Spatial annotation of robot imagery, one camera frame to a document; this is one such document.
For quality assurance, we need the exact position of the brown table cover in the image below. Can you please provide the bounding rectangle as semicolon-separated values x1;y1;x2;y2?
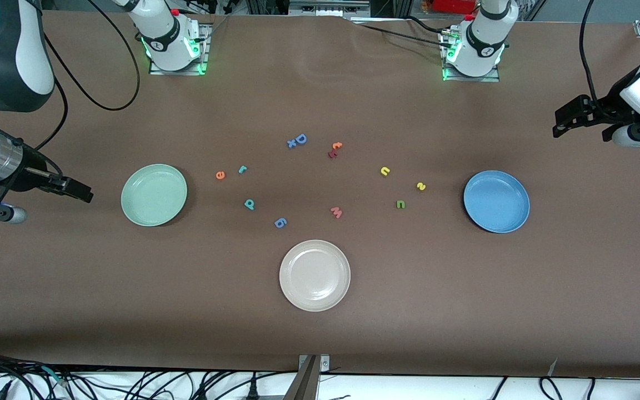
0;10;640;378

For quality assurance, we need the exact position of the silver frame rail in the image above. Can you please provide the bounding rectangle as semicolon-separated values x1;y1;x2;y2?
288;0;371;17

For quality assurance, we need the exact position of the long black table cable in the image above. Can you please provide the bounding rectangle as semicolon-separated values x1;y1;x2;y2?
353;22;451;48

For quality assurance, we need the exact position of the red box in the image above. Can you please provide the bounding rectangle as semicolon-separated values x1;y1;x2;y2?
431;0;477;14

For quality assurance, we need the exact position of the metal table edge bracket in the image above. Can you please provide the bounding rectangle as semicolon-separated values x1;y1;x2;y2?
284;354;331;400

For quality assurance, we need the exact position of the blue plate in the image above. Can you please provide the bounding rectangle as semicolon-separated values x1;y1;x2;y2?
463;170;531;234

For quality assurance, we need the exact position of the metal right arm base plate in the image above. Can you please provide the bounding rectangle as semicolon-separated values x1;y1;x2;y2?
149;25;211;76

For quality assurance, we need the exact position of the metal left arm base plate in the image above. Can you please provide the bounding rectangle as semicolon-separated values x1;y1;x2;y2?
442;32;501;83

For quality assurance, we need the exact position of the beige plate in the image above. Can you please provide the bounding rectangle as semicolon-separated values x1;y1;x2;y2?
279;239;352;312

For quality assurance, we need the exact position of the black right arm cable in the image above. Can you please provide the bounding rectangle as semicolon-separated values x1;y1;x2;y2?
23;0;141;153

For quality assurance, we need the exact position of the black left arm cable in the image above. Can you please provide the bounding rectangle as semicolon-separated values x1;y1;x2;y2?
578;0;604;112

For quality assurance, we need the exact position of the short black table cable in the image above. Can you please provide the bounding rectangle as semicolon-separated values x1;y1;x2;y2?
406;16;457;35

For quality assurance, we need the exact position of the looped black floor cable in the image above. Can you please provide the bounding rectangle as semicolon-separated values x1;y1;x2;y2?
538;376;564;400

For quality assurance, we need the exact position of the light green plate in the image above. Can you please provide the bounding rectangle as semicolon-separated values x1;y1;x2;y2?
121;163;188;227

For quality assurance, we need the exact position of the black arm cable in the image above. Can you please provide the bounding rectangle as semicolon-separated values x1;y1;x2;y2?
23;0;141;153
578;0;604;112

